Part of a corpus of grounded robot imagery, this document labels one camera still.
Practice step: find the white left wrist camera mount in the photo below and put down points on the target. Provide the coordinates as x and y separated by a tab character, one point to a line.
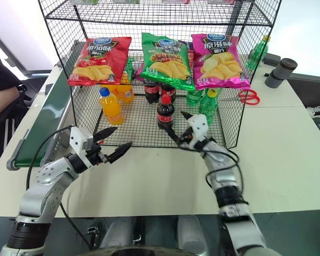
79	140

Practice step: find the green potato chips bag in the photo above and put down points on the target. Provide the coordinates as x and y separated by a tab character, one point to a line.
165	61

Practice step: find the black flat device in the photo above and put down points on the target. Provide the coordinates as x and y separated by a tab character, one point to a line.
272	57

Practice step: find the cola bottle red label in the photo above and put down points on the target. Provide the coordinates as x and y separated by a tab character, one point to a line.
168	93
152	92

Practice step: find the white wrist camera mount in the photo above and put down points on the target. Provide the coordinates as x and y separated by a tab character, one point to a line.
198	124
79	140

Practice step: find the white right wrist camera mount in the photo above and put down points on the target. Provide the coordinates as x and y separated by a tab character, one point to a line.
198	124

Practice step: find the red potato chips bag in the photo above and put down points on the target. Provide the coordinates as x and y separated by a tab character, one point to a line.
101	61

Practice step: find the grey rounded robot leg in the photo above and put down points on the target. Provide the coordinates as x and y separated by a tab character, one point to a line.
190	234
117	234

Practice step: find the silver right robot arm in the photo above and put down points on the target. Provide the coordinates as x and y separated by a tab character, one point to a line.
229	186

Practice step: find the orange soda bottle blue cap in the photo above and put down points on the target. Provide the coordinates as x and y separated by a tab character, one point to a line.
111	108

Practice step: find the green conveyor belt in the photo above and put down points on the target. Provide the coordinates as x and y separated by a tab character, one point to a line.
46	106

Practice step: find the person's bare forearm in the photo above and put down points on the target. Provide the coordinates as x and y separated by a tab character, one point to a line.
2	102

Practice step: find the magenta potato chips bag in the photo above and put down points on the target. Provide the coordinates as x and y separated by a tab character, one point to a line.
220	61

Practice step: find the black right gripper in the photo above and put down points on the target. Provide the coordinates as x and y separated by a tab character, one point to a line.
187	135

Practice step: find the green plastic soda bottle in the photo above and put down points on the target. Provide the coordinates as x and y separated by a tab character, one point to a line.
129	68
193	98
209	105
258	52

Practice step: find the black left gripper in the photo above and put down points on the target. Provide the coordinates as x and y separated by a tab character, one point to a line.
96	156

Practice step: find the dark rounded robot base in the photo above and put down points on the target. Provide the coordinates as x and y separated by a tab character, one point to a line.
138	252

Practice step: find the cola bottle red cap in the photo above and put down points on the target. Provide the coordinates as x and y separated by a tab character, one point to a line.
165	113

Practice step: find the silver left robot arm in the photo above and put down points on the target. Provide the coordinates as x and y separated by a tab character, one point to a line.
42	192

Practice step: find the person's black clothing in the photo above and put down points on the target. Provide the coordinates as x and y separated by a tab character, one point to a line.
1	77

